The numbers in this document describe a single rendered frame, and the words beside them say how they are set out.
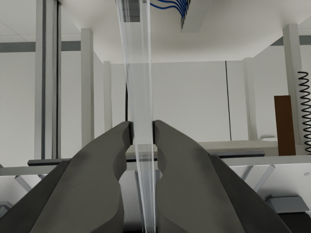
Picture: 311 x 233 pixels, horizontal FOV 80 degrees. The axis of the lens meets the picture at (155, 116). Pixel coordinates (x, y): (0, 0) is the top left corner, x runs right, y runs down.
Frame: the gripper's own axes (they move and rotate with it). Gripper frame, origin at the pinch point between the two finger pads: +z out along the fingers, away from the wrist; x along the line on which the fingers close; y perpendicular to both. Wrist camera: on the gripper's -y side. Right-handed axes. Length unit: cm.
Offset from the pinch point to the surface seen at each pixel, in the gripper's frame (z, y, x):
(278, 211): 2.5, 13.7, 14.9
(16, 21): 167, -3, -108
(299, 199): 3.6, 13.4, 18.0
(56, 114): 28.8, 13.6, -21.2
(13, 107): 161, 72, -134
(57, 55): 36.4, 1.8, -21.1
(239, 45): 66, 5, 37
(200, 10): 39.1, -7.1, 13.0
